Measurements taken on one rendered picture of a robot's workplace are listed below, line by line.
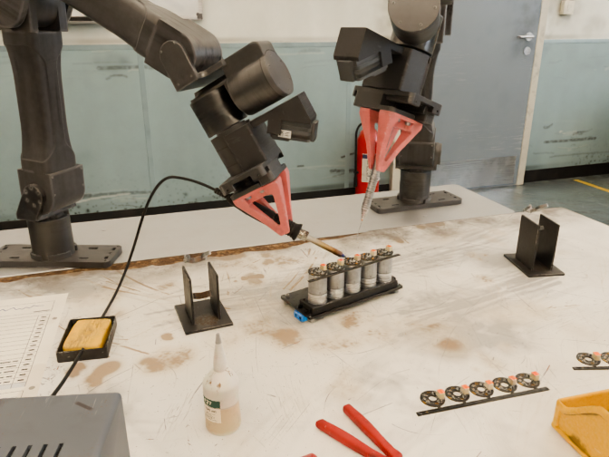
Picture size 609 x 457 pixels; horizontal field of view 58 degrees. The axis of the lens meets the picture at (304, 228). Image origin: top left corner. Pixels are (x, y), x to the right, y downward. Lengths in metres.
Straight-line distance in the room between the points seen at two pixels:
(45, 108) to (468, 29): 3.21
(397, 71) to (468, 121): 3.22
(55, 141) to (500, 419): 0.68
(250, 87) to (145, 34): 0.15
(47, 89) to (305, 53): 2.62
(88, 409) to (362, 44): 0.46
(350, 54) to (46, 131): 0.45
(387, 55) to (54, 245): 0.57
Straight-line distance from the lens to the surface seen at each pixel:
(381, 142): 0.70
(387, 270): 0.76
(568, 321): 0.79
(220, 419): 0.53
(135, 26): 0.73
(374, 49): 0.66
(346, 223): 1.04
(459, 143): 3.89
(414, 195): 1.14
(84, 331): 0.71
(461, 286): 0.83
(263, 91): 0.66
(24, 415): 0.46
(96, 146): 3.26
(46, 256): 0.94
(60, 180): 0.89
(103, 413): 0.44
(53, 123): 0.87
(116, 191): 3.32
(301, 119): 0.67
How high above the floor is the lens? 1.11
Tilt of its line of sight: 21 degrees down
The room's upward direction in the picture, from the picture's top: straight up
